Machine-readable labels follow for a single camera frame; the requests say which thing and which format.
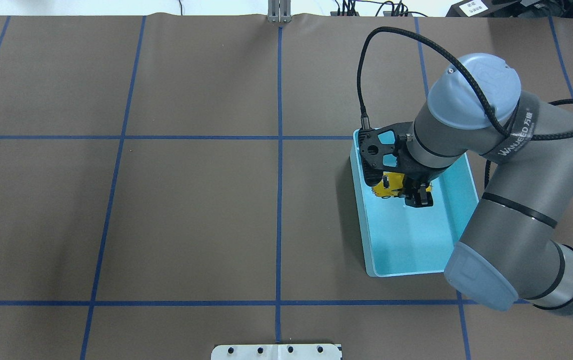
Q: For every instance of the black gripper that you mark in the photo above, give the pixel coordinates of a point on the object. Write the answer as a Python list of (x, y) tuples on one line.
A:
[(413, 173)]

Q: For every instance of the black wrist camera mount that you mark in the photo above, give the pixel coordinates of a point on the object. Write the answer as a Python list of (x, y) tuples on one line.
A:
[(384, 150)]

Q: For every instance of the yellow beetle toy car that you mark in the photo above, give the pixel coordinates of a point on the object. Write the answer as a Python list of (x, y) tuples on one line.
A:
[(392, 185)]

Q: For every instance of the light blue plastic bin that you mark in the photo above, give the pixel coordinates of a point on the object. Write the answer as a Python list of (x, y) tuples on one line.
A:
[(399, 240)]

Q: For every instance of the aluminium frame post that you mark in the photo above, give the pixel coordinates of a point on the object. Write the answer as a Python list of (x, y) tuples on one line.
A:
[(279, 11)]

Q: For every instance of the white camera stand pedestal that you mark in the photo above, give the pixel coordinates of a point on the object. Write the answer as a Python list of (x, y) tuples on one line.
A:
[(298, 351)]

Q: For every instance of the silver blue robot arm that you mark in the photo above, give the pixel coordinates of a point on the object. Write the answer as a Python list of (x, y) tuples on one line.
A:
[(506, 251)]

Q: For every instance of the black box with label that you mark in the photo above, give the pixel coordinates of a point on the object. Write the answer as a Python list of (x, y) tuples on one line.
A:
[(471, 9)]

